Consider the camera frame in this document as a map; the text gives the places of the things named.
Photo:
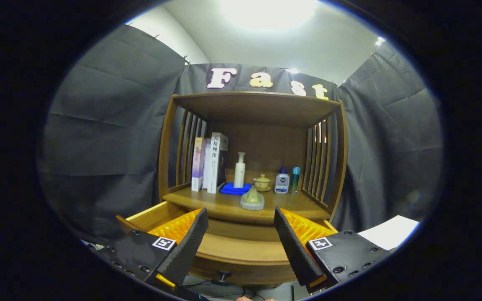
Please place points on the small ceiling spotlight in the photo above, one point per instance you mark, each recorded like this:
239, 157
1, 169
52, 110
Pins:
379, 41

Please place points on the white bottle with blue pump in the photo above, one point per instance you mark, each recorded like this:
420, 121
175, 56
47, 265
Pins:
281, 184

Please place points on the wooden cabinet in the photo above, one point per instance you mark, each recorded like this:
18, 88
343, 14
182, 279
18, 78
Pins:
257, 108

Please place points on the green scrub brush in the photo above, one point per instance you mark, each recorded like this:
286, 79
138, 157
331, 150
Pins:
252, 201

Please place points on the blue folded cloth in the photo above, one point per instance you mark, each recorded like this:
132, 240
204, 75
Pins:
230, 190

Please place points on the wooden countertop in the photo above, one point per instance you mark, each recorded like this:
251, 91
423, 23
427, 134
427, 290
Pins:
224, 205

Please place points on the purple book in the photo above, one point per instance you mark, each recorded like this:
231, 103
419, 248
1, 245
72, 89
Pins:
197, 163

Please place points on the thick white and black book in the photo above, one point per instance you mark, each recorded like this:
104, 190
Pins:
216, 163

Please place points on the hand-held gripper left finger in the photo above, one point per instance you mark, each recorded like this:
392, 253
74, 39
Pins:
191, 246

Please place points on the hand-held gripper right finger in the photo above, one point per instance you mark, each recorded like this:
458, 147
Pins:
295, 246

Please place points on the teal bottle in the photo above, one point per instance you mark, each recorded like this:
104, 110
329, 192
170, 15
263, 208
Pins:
295, 182

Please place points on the yellow lidded teacup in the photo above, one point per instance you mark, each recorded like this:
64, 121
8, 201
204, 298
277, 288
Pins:
262, 183

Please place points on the wooden drawer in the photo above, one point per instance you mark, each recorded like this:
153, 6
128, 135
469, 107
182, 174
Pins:
241, 261

